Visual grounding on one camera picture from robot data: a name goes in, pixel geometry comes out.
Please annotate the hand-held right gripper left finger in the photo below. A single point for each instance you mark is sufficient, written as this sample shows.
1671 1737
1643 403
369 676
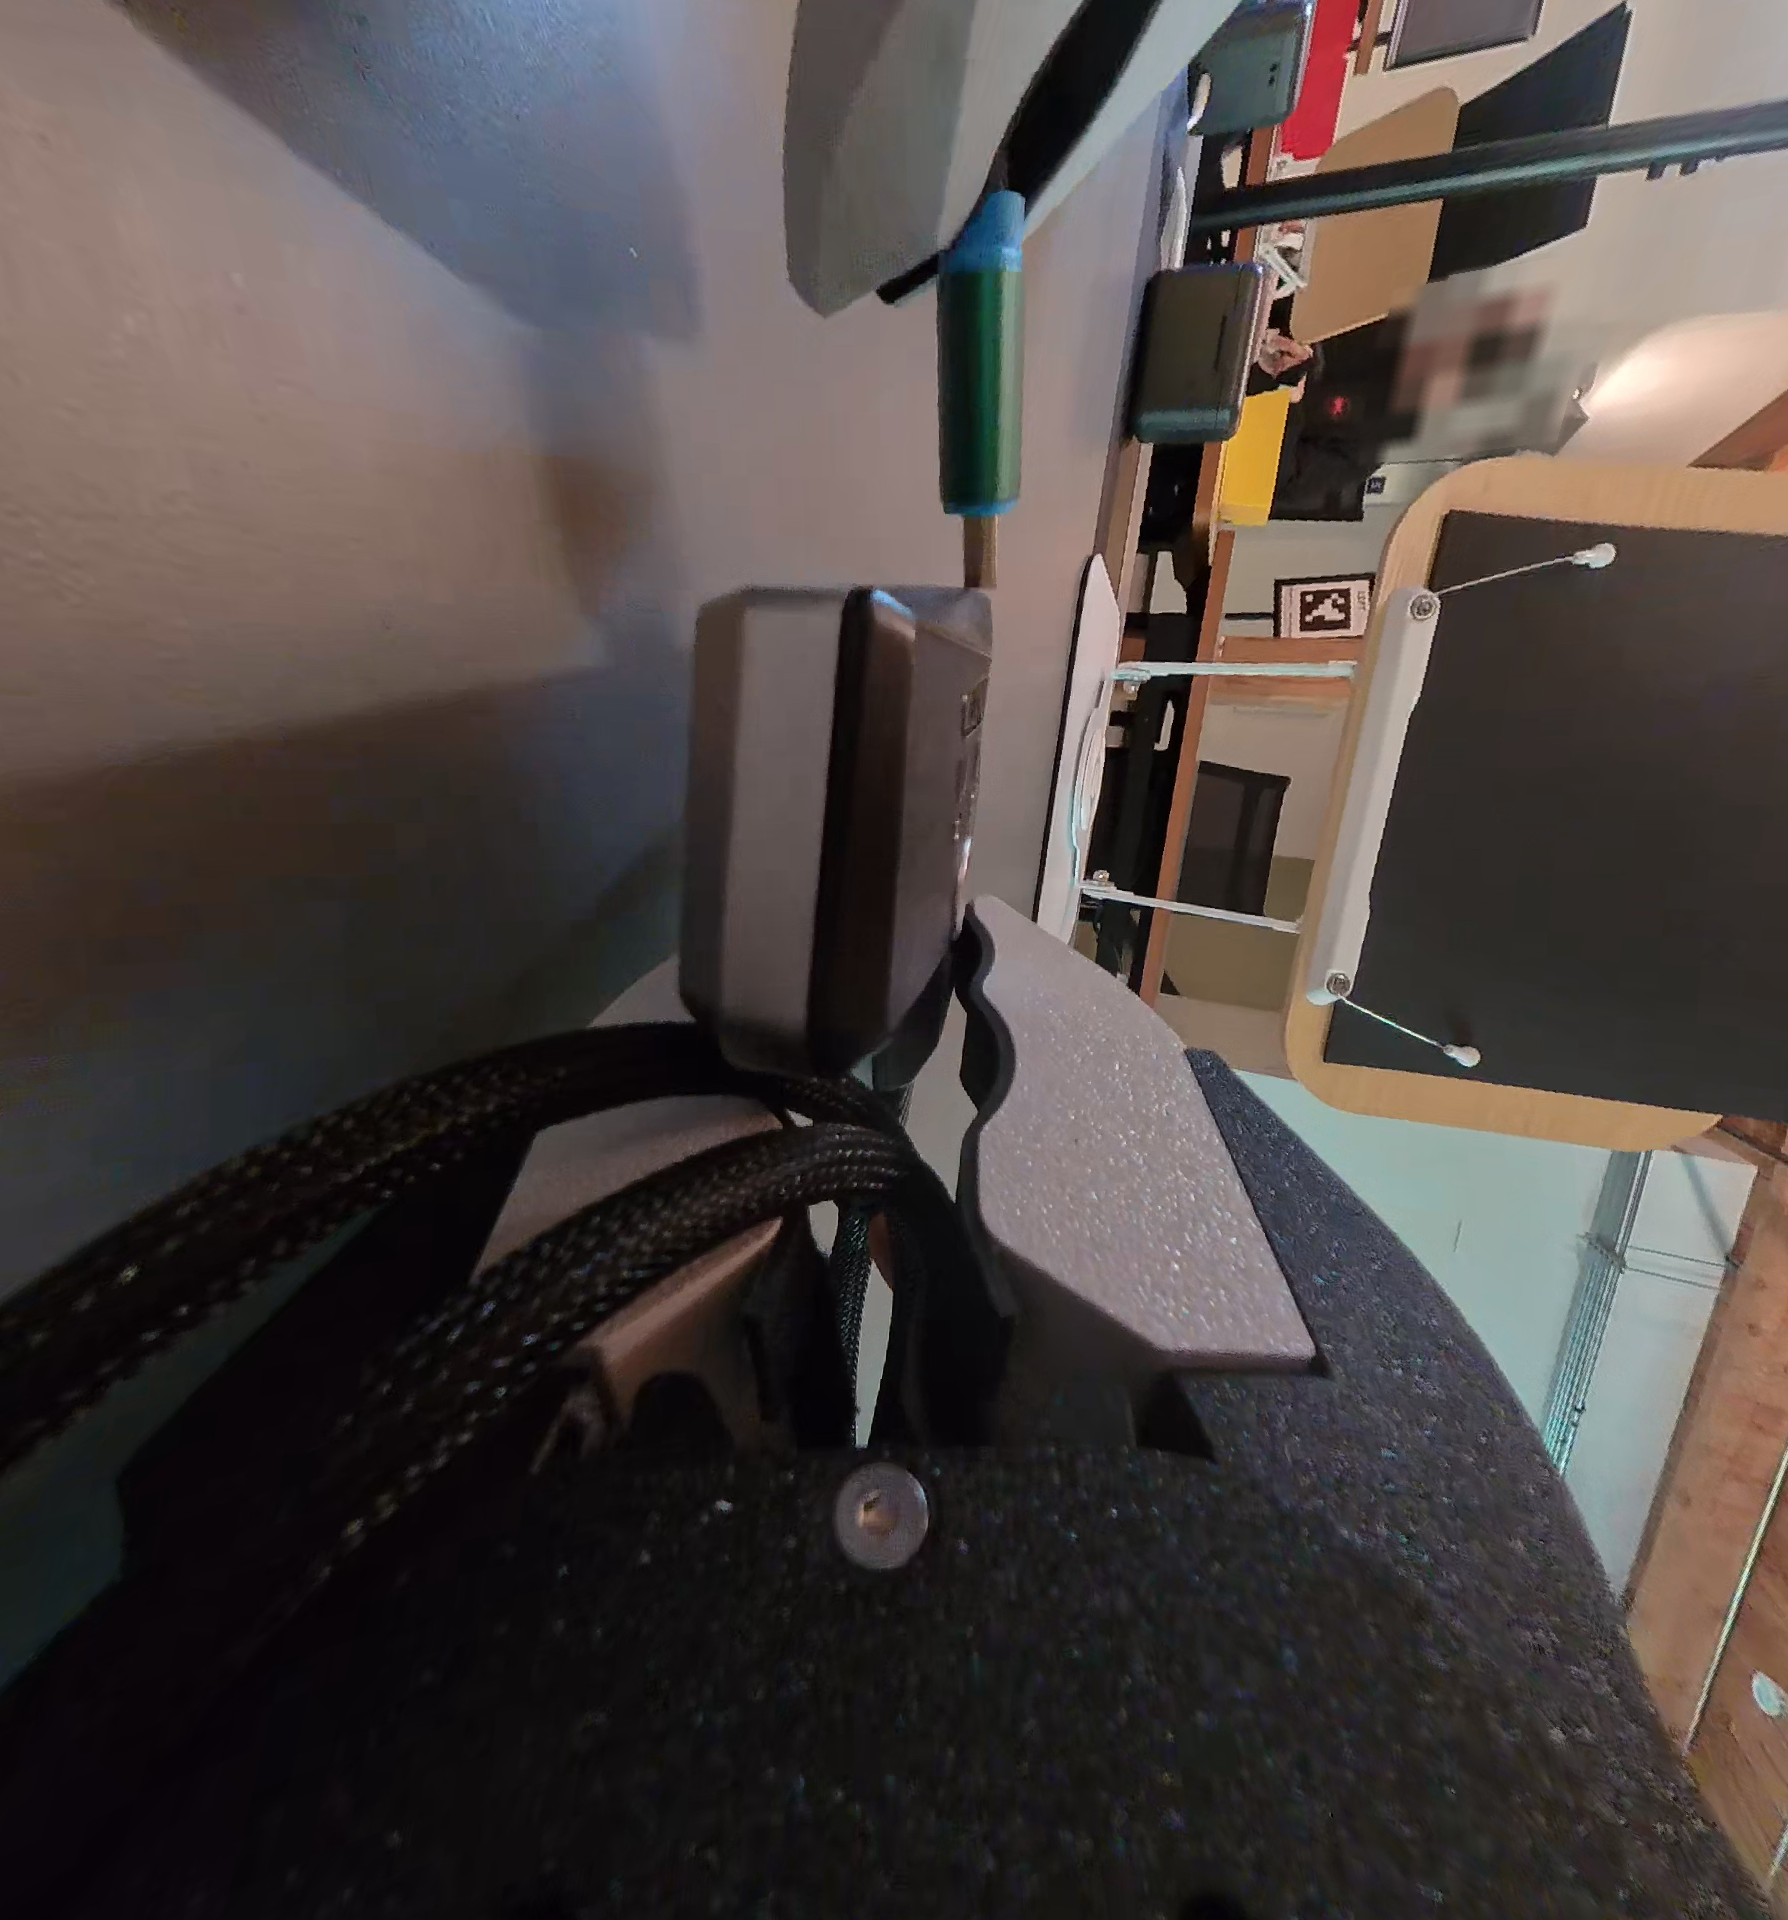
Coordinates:
653 1139

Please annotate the red plastic bin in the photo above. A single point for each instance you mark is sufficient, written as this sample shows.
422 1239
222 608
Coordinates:
1314 75

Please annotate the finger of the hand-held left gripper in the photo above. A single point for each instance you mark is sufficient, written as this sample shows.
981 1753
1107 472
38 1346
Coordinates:
1133 91
895 134

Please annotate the black monitor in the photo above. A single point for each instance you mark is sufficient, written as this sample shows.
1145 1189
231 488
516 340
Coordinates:
1465 27

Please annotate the black tilted panel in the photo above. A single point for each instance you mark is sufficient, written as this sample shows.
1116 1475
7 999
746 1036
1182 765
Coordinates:
1539 120

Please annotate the black board on white stand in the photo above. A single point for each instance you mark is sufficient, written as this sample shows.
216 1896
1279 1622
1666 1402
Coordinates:
1631 825

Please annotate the small black box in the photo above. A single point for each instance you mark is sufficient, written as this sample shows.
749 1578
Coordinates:
1193 353
1256 68

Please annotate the black pole with round top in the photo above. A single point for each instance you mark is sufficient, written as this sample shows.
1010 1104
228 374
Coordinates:
1434 173

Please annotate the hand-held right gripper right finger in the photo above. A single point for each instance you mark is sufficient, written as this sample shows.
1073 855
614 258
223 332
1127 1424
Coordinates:
1133 1200

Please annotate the small yellow bin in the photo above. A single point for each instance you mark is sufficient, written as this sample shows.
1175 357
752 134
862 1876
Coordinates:
1250 467

